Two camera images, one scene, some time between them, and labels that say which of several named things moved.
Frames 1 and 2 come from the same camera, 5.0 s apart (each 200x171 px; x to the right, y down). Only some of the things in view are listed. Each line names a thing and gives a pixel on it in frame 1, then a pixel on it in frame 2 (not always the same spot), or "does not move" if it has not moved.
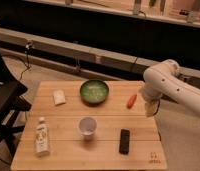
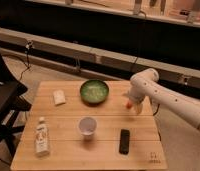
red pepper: (131, 101) does not move
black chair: (8, 101) does not move
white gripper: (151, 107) → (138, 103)
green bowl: (94, 91) does not move
